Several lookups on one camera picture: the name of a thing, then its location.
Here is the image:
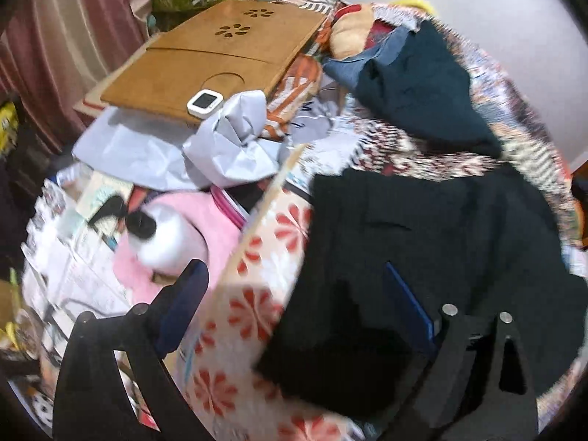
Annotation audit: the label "pink cloth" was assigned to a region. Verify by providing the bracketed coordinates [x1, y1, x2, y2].
[112, 190, 246, 304]

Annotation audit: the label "blue denim garment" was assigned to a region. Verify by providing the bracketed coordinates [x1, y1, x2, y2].
[323, 25, 414, 90]

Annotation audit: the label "patterned patchwork blanket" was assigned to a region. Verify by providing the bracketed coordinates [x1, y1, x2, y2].
[248, 0, 588, 286]

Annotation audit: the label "dark teal garment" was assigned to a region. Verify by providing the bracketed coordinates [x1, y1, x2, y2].
[356, 21, 503, 159]

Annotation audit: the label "floral bed sheet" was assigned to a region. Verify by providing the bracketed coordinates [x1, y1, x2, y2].
[177, 144, 368, 441]

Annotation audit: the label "small white digital clock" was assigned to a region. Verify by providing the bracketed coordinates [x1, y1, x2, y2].
[186, 89, 224, 114]

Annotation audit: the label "white bottle with black cap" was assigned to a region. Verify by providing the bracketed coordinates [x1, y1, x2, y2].
[125, 206, 208, 273]

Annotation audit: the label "pink curtain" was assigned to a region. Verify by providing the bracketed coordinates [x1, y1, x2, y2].
[0, 0, 154, 157]

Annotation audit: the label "wooden lap desk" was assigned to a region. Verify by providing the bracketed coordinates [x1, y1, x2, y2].
[73, 0, 328, 125]

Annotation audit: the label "crumpled grey paper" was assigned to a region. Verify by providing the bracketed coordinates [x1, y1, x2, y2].
[72, 89, 331, 191]

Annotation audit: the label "black pants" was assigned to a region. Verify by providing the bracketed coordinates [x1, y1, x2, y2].
[255, 165, 588, 423]

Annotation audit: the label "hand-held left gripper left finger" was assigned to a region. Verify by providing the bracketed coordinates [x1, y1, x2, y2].
[52, 259, 216, 441]

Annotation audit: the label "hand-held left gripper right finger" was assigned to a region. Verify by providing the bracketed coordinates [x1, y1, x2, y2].
[383, 262, 539, 441]

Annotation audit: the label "pile of newspapers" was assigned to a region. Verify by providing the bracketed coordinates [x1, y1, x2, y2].
[18, 165, 139, 377]

